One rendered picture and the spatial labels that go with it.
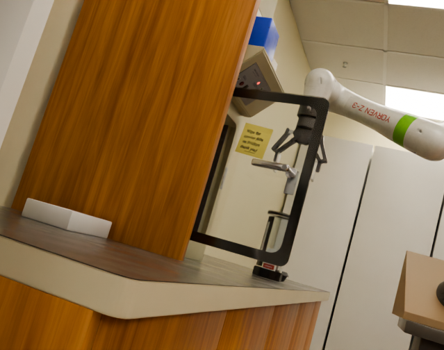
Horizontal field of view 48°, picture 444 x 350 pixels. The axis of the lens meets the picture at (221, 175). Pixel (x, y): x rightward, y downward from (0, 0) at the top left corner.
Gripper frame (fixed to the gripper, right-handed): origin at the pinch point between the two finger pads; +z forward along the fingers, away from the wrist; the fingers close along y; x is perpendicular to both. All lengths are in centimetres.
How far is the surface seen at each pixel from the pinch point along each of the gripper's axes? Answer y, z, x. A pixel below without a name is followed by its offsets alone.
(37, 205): -31, 35, -85
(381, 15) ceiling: -1, -133, 121
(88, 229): -23, 37, -77
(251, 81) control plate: -8.0, -13.2, -47.0
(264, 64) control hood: -4, -17, -51
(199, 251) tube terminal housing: -14.4, 35.4, -29.6
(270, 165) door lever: 9, 12, -65
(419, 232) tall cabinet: 54, -26, 253
